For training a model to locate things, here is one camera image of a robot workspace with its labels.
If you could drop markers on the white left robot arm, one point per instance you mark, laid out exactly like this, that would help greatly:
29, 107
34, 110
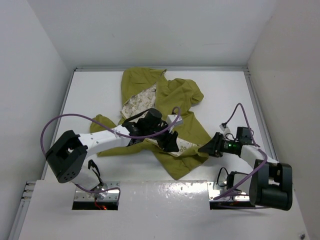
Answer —
67, 155

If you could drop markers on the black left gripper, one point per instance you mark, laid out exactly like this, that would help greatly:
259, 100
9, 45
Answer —
168, 142

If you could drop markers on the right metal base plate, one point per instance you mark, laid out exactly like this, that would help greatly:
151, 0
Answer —
214, 191

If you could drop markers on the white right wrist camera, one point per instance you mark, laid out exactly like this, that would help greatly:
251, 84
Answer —
225, 129

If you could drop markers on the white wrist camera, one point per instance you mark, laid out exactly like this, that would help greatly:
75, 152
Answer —
174, 120
225, 129

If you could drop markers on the olive green hooded jacket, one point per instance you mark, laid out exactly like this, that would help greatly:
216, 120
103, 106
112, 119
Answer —
143, 88

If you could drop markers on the metal base plate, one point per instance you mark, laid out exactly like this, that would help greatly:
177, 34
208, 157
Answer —
109, 192
214, 191

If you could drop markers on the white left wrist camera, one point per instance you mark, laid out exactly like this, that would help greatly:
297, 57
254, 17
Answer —
174, 120

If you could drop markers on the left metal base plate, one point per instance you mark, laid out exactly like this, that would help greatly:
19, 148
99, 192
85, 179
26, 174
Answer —
109, 192

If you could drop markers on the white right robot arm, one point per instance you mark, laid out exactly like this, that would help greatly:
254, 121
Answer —
271, 182

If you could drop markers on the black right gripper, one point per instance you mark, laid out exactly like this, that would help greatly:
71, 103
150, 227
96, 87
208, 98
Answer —
213, 147

